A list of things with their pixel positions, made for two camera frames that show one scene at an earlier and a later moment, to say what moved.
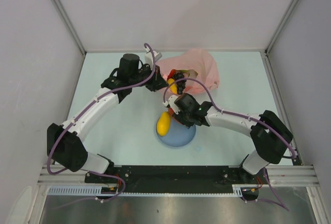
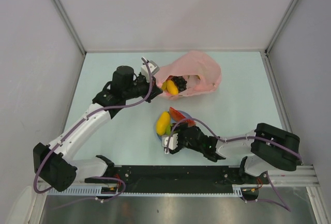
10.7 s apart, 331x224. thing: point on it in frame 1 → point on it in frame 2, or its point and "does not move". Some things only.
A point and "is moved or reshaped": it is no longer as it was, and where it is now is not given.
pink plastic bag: (199, 64) is moved or reshaped
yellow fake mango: (163, 123) does not move
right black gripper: (179, 117) → (182, 127)
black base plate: (172, 178) does not move
